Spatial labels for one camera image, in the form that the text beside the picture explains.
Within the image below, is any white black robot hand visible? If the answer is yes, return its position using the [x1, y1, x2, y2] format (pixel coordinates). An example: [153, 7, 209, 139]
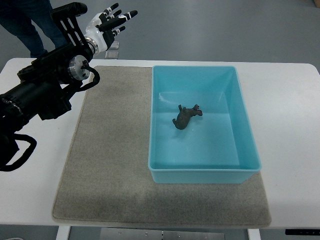
[84, 3, 138, 57]

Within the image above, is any brown toy hippo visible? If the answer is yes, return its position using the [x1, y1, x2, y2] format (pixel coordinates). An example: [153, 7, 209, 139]
[172, 104, 203, 130]

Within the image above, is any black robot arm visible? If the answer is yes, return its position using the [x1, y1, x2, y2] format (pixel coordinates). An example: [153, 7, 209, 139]
[0, 2, 100, 172]

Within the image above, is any blue plastic box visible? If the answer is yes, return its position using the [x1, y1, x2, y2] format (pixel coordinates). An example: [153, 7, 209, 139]
[148, 65, 261, 184]

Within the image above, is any clear floor plate far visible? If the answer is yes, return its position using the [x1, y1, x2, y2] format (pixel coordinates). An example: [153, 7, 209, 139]
[110, 41, 120, 50]

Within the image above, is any clear floor plate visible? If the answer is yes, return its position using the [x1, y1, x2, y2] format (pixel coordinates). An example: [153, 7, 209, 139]
[105, 50, 119, 60]
[110, 41, 120, 50]

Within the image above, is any clear floor plate near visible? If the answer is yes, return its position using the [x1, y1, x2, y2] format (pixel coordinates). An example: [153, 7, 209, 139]
[105, 50, 119, 60]

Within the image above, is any person leg in jeans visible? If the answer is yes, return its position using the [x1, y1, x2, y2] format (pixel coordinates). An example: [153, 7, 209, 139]
[0, 0, 67, 58]

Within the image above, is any grey felt mat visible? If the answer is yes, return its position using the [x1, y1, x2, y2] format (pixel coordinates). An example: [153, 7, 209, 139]
[52, 66, 272, 228]

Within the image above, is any metal table crossbar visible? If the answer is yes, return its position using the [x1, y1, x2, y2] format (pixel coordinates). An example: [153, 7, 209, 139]
[99, 227, 226, 240]

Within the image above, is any black table control panel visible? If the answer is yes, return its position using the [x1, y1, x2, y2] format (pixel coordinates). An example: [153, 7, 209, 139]
[285, 228, 320, 236]

